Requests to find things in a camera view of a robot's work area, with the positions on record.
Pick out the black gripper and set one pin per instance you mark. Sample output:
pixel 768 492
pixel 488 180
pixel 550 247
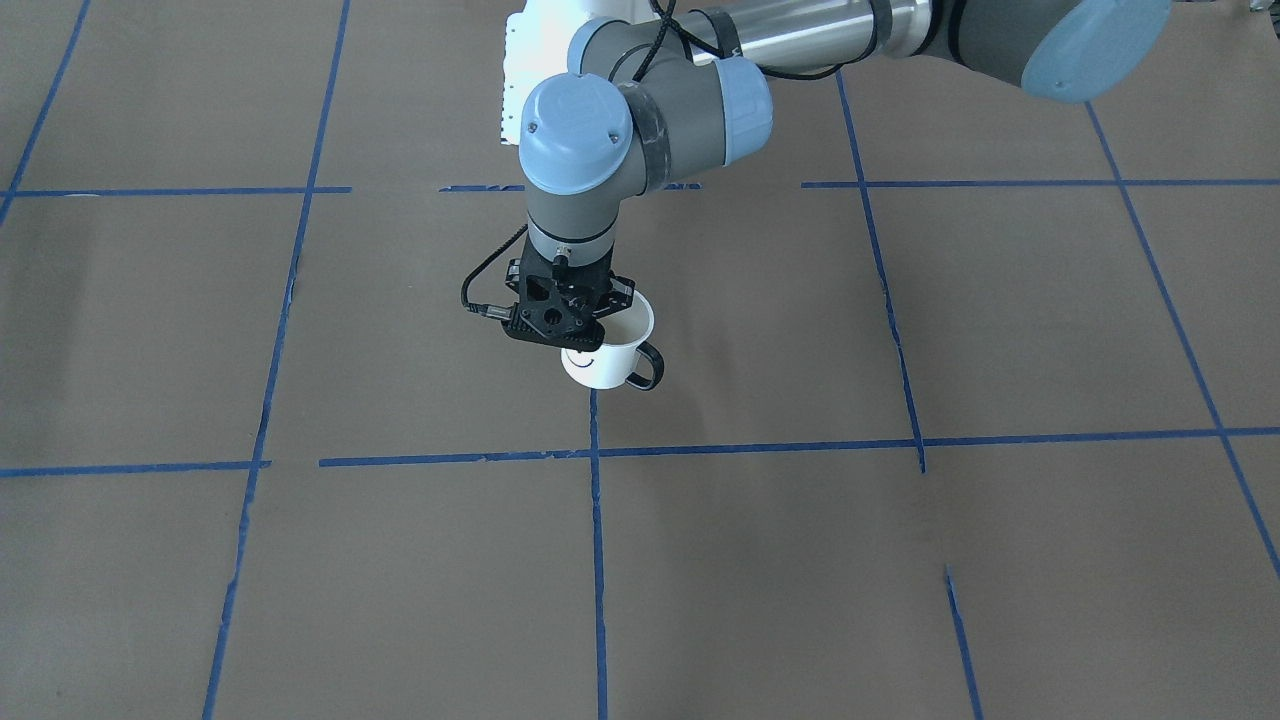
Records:
pixel 621 291

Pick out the white enamel mug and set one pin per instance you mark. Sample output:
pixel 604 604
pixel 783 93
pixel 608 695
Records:
pixel 626 357

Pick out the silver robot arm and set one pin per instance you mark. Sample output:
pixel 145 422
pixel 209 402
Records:
pixel 608 100

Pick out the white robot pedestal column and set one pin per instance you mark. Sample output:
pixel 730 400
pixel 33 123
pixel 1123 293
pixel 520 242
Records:
pixel 536 43

